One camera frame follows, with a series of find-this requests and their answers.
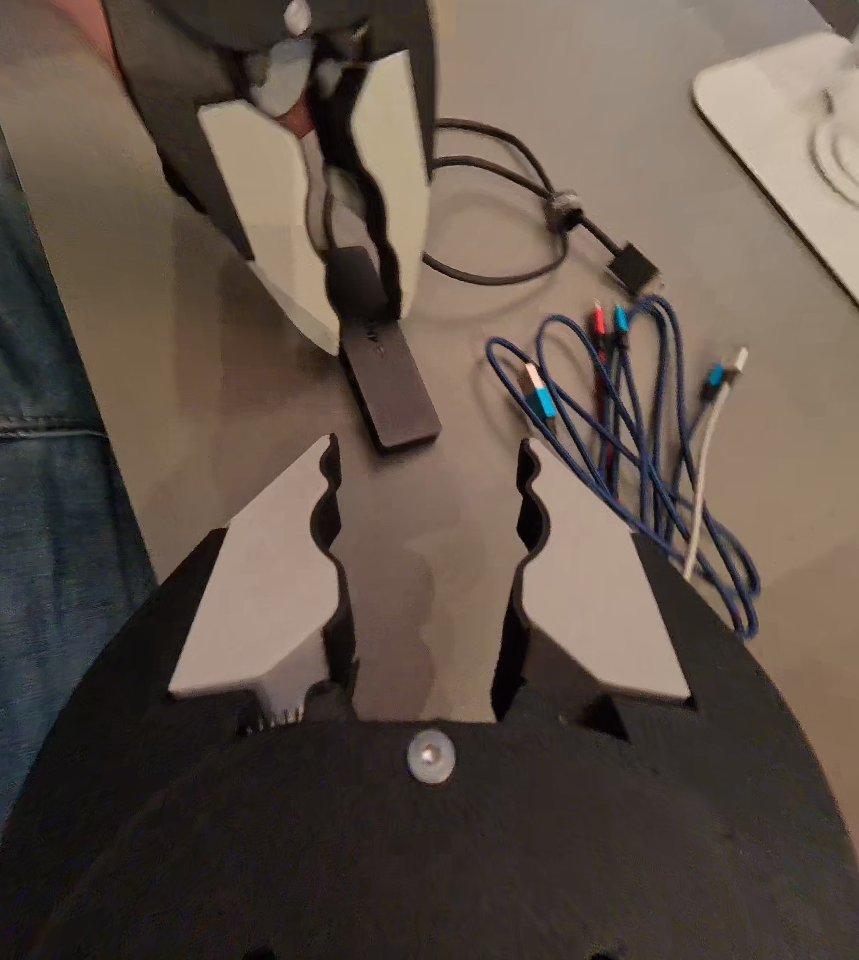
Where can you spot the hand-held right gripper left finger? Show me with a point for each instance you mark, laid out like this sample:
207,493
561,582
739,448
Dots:
264,600

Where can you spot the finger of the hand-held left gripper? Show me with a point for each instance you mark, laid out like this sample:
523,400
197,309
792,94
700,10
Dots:
403,150
264,195

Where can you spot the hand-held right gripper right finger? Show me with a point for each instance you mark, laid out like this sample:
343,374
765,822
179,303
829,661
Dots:
594,607

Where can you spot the black Anker USB hub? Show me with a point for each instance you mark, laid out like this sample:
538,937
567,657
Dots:
633,268

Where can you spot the person's left hand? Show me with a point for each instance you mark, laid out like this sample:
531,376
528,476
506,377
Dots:
303,124

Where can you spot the person's leg in jeans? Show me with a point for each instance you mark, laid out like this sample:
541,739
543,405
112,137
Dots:
24,525

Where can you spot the white document stand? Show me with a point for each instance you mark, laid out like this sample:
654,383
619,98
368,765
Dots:
774,150

